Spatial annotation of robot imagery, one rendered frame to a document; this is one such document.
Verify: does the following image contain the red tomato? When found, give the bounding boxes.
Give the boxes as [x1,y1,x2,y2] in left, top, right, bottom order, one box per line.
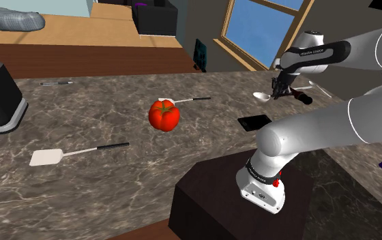
[148,100,181,132]

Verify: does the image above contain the dark teal rack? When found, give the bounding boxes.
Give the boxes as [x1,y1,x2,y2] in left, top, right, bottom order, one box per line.
[192,38,208,73]

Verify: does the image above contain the white spoon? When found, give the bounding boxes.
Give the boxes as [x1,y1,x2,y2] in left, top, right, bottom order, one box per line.
[252,91,272,102]

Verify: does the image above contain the black armchair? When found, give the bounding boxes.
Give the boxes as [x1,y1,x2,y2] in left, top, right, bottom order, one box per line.
[131,0,179,38]

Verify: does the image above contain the white fork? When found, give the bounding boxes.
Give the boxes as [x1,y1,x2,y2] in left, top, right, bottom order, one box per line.
[308,80,333,99]

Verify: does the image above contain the dark robot stand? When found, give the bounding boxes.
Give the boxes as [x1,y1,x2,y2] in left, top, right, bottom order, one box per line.
[168,148,314,240]

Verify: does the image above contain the black smartphone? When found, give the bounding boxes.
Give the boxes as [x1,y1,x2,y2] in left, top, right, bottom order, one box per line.
[237,114,273,132]

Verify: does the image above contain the wooden table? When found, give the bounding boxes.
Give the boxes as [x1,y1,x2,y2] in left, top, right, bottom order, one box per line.
[0,2,183,48]

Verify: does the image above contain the grey pen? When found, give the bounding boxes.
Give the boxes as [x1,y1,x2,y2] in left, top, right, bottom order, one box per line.
[39,80,74,87]

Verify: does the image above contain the grey cushion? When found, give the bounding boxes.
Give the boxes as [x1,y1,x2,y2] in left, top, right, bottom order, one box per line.
[0,6,46,33]

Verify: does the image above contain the small white spatula black handle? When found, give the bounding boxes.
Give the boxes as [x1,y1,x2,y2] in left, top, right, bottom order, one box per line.
[158,96,211,104]

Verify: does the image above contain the large white spatula black handle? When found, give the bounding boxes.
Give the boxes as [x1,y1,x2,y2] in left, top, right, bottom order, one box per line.
[29,142,130,167]

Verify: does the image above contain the window with wooden frame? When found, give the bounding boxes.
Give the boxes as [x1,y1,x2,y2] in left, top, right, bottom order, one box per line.
[212,0,315,72]

